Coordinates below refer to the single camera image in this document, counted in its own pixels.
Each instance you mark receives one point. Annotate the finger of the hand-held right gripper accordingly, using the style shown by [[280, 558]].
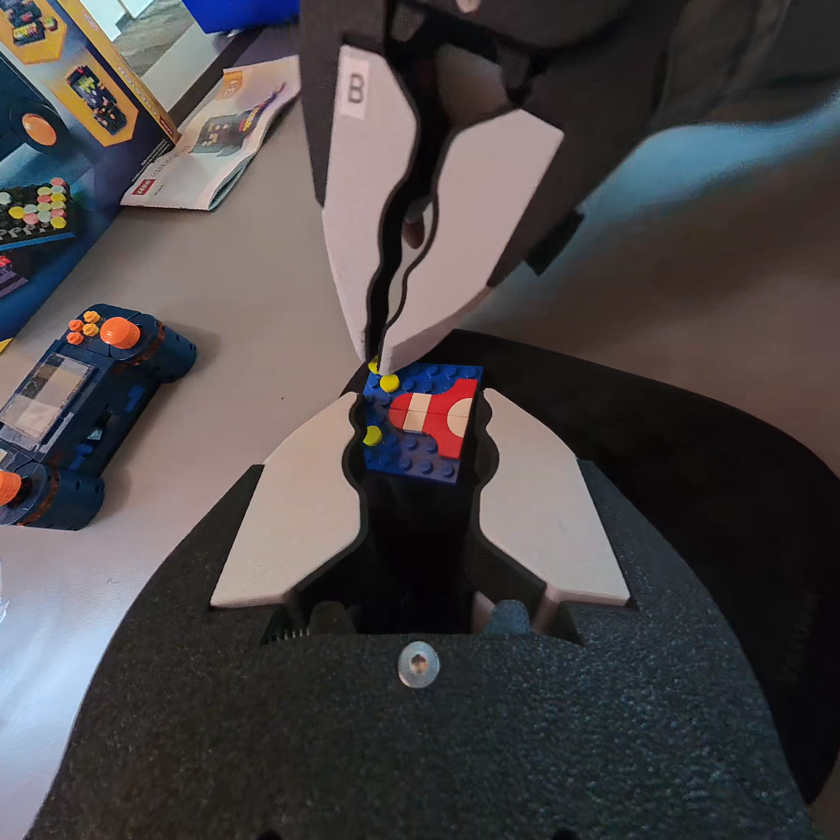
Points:
[[485, 197], [361, 184]]

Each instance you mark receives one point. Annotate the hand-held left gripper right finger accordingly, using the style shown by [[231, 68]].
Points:
[[551, 518]]

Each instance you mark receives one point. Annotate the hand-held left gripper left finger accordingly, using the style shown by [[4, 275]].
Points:
[[295, 518]]

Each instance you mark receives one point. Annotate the black foam-lined case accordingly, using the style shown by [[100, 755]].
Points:
[[656, 459]]

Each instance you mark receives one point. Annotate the blue plastic bin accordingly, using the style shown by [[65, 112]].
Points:
[[243, 13]]

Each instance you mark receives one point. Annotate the blue toy plate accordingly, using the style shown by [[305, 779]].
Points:
[[420, 466]]

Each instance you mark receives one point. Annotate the red white toy tiles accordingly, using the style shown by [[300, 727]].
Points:
[[439, 420]]

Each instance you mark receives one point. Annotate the instruction booklet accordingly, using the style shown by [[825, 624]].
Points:
[[197, 164]]

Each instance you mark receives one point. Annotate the toy handheld game console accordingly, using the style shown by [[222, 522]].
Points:
[[65, 407]]

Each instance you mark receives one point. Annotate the colourful toy set box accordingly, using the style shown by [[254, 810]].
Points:
[[65, 164]]

